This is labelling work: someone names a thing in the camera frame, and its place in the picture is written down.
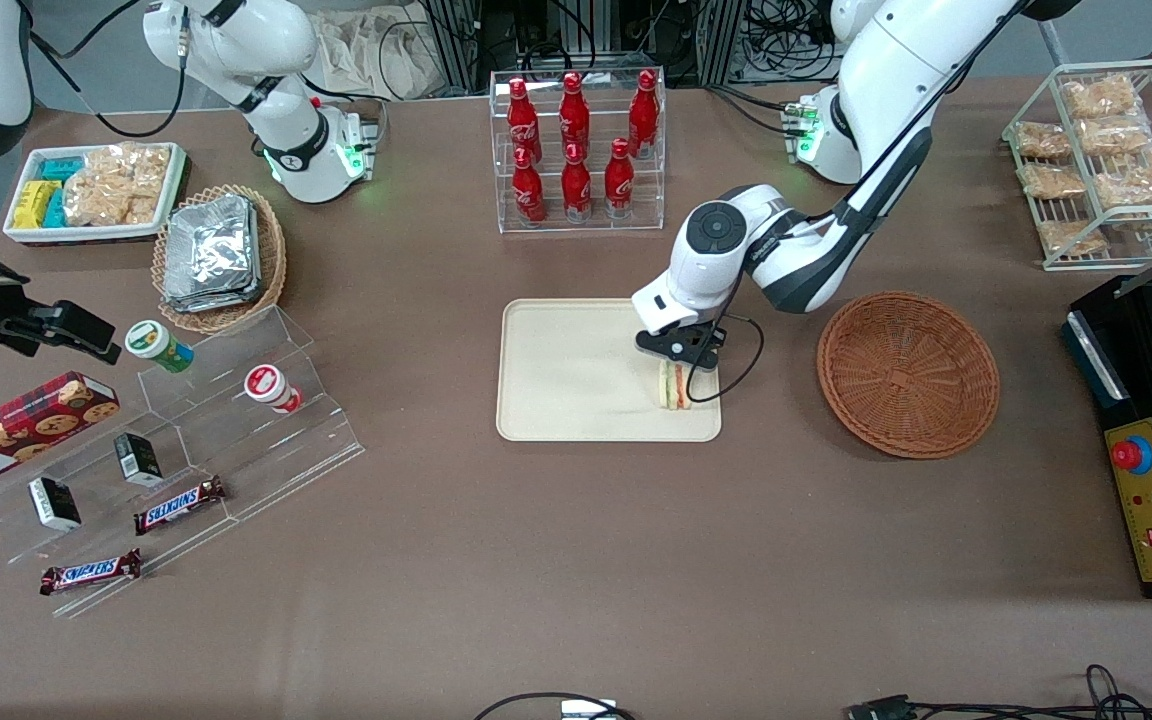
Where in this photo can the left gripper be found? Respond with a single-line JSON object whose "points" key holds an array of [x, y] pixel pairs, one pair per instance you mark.
{"points": [[719, 338]]}

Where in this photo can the triangle sandwich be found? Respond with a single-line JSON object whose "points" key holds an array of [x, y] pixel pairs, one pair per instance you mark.
{"points": [[675, 388]]}

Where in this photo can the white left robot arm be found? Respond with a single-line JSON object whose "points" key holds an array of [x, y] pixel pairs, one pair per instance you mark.
{"points": [[896, 60]]}

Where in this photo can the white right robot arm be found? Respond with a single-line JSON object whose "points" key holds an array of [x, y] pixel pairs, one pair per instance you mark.
{"points": [[286, 40]]}

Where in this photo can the cream plastic tray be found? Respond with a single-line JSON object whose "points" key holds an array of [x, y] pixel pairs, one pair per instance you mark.
{"points": [[566, 370]]}

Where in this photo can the oval tan wicker basket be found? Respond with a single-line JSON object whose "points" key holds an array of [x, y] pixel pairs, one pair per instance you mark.
{"points": [[271, 250]]}

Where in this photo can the round brown wicker basket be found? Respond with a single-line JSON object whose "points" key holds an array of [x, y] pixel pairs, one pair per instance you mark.
{"points": [[906, 375]]}

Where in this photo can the green lid snack cup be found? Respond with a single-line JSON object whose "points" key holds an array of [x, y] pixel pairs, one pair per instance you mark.
{"points": [[158, 345]]}

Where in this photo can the white rectangular snack bin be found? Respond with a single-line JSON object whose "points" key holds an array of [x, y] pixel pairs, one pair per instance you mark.
{"points": [[86, 235]]}

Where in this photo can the red tartan cookie box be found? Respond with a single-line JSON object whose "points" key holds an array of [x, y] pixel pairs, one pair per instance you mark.
{"points": [[26, 430]]}

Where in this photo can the teal snack packet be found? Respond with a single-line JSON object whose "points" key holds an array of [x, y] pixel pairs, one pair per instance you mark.
{"points": [[63, 167], [55, 208]]}

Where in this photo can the clear bag of rice snacks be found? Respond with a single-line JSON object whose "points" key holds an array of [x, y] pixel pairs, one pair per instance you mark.
{"points": [[106, 205], [131, 165]]}

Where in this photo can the yellow snack packet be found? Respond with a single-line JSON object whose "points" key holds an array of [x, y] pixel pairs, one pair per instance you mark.
{"points": [[31, 205]]}

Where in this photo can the red cola bottle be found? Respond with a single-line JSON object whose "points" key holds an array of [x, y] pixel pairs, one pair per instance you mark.
{"points": [[576, 185], [574, 110], [528, 190], [619, 180], [643, 110], [524, 120]]}

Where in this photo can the small black box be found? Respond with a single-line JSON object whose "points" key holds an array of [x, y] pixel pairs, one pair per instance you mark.
{"points": [[139, 460], [54, 503]]}

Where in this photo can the silver foil wrapped pack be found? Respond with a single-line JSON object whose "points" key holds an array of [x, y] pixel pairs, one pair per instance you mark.
{"points": [[211, 255]]}

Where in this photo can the clear acrylic bottle rack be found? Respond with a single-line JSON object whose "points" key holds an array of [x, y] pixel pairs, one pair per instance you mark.
{"points": [[506, 225]]}

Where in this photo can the red lid snack cup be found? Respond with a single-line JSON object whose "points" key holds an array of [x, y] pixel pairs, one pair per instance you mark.
{"points": [[271, 388]]}

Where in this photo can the brown Snickers bar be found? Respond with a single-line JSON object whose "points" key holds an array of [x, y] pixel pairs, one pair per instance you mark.
{"points": [[89, 572], [179, 505]]}

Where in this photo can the clear acrylic step display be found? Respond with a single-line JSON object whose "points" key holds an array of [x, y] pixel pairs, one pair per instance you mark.
{"points": [[266, 450]]}

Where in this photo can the beige crumpled bag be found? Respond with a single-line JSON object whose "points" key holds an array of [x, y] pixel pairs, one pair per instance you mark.
{"points": [[376, 50]]}

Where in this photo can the small white device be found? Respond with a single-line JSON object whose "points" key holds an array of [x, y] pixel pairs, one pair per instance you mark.
{"points": [[588, 711]]}

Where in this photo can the red emergency stop button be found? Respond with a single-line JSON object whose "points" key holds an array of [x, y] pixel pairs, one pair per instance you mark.
{"points": [[1129, 455]]}

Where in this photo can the aluminium frame post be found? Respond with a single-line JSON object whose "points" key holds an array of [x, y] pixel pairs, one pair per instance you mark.
{"points": [[451, 40], [721, 40]]}

